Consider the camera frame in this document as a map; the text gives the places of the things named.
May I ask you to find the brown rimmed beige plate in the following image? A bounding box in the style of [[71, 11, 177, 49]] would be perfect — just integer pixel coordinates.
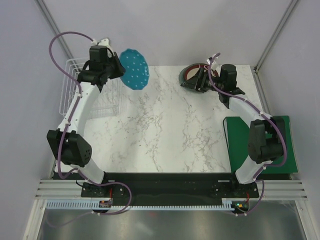
[[179, 63, 207, 84]]

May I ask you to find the pale green ceramic plate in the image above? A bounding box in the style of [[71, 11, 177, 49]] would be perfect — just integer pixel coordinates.
[[179, 67, 208, 93]]

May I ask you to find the blue scalloped plate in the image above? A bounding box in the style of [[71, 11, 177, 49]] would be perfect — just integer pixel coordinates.
[[119, 48, 150, 91]]

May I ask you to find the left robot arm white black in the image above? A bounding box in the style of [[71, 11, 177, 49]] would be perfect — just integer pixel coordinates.
[[46, 45, 125, 186]]

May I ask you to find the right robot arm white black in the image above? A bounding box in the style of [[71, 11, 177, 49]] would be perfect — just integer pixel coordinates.
[[179, 62, 287, 185]]

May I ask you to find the green mat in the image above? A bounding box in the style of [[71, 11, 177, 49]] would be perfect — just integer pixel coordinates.
[[223, 115, 299, 174]]

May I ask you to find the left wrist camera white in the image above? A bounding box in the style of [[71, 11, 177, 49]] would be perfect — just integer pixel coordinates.
[[91, 38, 113, 51]]

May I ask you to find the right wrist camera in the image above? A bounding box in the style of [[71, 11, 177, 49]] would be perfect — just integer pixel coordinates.
[[206, 56, 219, 70]]

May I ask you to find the white wire dish rack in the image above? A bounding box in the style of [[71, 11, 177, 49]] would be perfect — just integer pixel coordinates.
[[57, 55, 126, 118]]

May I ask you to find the left aluminium frame post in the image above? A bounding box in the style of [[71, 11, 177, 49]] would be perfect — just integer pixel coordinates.
[[34, 0, 74, 60]]

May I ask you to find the aluminium frame post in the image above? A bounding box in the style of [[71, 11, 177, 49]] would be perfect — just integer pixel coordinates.
[[34, 0, 74, 60], [252, 0, 301, 74]]

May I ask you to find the right aluminium frame post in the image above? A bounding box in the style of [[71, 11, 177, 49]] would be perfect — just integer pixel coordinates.
[[252, 0, 301, 74]]

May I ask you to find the right cable duct white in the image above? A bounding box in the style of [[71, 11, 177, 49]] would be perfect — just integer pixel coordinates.
[[221, 198, 250, 211]]

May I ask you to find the cable duct white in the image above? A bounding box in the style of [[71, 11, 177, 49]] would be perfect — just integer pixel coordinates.
[[46, 198, 113, 210], [221, 198, 250, 211]]

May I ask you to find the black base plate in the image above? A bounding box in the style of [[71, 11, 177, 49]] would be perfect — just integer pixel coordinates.
[[81, 173, 260, 209]]

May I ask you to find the aluminium rail front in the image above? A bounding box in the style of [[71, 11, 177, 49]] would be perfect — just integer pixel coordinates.
[[35, 180, 308, 200]]

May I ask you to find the left cable duct white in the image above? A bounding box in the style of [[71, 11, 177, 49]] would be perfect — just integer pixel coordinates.
[[46, 198, 113, 210]]

